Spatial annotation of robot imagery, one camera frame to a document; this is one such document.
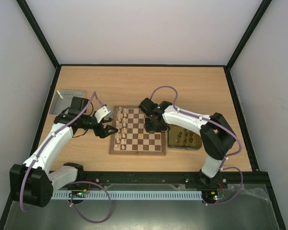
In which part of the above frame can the wooden chess board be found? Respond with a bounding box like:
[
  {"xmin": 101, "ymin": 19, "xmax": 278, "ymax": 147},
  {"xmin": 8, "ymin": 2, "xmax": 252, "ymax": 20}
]
[{"xmin": 109, "ymin": 105, "xmax": 166, "ymax": 156}]

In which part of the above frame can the gold green metal tin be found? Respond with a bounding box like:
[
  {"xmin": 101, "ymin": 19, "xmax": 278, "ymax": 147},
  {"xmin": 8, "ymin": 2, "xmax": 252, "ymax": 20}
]
[{"xmin": 168, "ymin": 125, "xmax": 202, "ymax": 150}]

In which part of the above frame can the silver metal tin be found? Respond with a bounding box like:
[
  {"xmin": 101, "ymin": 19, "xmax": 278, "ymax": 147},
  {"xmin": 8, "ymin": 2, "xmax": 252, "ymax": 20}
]
[{"xmin": 49, "ymin": 90, "xmax": 84, "ymax": 115}]

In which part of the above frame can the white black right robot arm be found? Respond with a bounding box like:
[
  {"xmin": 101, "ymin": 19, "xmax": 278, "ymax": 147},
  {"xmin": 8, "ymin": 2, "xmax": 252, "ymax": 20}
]
[{"xmin": 139, "ymin": 98, "xmax": 236, "ymax": 188}]

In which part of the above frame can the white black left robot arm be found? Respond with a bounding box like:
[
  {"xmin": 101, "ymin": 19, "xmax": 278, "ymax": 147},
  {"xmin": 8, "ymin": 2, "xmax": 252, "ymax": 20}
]
[{"xmin": 10, "ymin": 94, "xmax": 118, "ymax": 212}]

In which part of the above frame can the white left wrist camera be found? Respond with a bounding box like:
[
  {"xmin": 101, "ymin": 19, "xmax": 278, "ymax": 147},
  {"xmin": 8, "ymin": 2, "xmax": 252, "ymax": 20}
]
[{"xmin": 94, "ymin": 104, "xmax": 113, "ymax": 123}]

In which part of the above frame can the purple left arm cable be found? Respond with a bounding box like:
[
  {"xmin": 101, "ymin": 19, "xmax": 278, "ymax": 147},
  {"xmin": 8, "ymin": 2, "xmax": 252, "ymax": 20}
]
[{"xmin": 19, "ymin": 91, "xmax": 114, "ymax": 222}]

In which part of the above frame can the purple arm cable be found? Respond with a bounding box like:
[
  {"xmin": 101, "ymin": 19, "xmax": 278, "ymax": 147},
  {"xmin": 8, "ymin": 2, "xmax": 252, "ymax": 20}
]
[
  {"xmin": 150, "ymin": 85, "xmax": 243, "ymax": 207},
  {"xmin": 19, "ymin": 91, "xmax": 114, "ymax": 222}
]

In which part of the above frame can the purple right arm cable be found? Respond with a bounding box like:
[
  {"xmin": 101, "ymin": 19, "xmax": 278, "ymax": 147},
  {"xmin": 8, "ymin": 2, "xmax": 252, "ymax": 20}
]
[{"xmin": 150, "ymin": 85, "xmax": 243, "ymax": 207}]

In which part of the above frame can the light blue slotted cable duct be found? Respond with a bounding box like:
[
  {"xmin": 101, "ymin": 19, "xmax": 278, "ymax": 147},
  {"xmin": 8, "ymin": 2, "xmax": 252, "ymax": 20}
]
[{"xmin": 51, "ymin": 190, "xmax": 202, "ymax": 201}]

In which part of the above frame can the black metal base rail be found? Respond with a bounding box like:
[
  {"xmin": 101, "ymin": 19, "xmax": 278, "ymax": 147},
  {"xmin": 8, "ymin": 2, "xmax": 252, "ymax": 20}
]
[{"xmin": 55, "ymin": 171, "xmax": 221, "ymax": 190}]

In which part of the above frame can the black cage frame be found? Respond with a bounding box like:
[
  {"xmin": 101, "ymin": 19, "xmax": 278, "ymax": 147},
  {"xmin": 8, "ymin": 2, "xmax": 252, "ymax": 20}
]
[{"xmin": 0, "ymin": 0, "xmax": 288, "ymax": 230}]

